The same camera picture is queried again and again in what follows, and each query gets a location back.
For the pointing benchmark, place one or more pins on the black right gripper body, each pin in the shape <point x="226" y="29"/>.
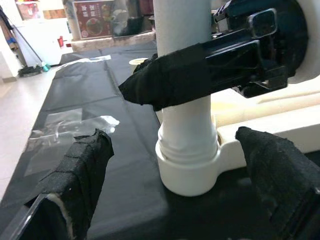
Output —
<point x="290" y="37"/>

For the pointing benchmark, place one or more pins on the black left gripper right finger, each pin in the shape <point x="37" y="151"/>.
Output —
<point x="280" y="180"/>

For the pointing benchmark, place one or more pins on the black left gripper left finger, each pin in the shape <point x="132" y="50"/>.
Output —
<point x="75" y="175"/>

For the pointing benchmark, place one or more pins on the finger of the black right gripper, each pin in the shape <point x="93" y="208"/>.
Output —
<point x="175" y="80"/>
<point x="262" y="22"/>

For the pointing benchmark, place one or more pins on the white plastic table leg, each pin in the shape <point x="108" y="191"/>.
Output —
<point x="182" y="25"/>

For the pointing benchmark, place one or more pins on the white plastic table top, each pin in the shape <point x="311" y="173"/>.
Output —
<point x="187" y="180"/>

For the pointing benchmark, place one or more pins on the black plastic bag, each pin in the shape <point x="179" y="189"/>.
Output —
<point x="135" y="25"/>

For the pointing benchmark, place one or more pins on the black tablecloth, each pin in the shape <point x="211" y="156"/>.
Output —
<point x="82" y="95"/>

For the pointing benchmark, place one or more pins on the red cup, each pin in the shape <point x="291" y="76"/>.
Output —
<point x="60" y="42"/>

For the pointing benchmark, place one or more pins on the white fridge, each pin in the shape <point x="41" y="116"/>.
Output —
<point x="45" y="42"/>

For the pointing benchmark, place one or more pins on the brown wooden crate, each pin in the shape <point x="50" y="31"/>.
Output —
<point x="53" y="14"/>

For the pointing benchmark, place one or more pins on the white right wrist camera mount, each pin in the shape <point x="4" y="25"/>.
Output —
<point x="313" y="37"/>

